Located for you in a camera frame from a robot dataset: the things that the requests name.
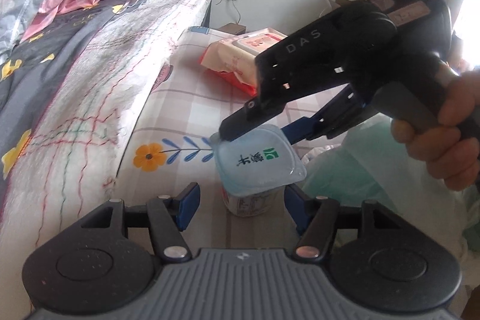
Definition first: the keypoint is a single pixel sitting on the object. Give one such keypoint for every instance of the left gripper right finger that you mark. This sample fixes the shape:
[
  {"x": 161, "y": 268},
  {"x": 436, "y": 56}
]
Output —
[{"x": 301, "y": 207}]

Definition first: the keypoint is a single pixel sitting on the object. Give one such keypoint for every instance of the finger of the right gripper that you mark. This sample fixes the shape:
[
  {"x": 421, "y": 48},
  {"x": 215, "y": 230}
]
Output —
[
  {"x": 301, "y": 129},
  {"x": 253, "y": 114}
]

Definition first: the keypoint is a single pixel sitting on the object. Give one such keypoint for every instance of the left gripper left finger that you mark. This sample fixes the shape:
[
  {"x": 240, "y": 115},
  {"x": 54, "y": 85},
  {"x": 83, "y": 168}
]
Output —
[{"x": 185, "y": 205}]

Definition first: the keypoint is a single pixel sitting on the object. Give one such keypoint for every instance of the white yogurt cup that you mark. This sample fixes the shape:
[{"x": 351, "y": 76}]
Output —
[{"x": 254, "y": 168}]

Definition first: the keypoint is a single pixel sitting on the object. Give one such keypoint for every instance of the person's right hand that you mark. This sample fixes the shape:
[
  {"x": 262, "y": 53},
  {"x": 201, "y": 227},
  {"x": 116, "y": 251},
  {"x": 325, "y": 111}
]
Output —
[{"x": 446, "y": 155}]

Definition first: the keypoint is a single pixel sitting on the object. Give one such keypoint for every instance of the plaid floral mattress sheet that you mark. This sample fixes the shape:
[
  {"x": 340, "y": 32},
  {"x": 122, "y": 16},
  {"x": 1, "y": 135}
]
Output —
[{"x": 169, "y": 149}]

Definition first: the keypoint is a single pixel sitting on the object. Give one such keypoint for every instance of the red wet wipes pack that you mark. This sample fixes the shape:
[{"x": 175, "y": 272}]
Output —
[{"x": 233, "y": 58}]

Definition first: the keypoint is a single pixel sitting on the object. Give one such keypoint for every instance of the open cardboard box of items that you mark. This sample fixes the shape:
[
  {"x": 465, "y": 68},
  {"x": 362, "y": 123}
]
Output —
[{"x": 333, "y": 5}]

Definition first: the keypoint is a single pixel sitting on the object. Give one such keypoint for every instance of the translucent green plastic bag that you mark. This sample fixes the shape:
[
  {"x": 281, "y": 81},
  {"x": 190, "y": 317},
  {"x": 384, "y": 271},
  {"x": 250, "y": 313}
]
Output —
[{"x": 369, "y": 165}]

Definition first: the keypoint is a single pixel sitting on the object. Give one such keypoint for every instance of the small brown box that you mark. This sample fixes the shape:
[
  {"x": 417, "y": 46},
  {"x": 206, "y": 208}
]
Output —
[{"x": 233, "y": 29}]

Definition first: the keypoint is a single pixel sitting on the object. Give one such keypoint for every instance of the white red-lined blanket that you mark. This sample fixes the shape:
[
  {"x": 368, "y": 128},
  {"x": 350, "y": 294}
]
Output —
[{"x": 70, "y": 161}]

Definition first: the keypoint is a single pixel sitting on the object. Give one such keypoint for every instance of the dark grey floral quilt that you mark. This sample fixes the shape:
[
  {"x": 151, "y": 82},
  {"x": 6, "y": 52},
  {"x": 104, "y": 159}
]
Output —
[{"x": 39, "y": 66}]

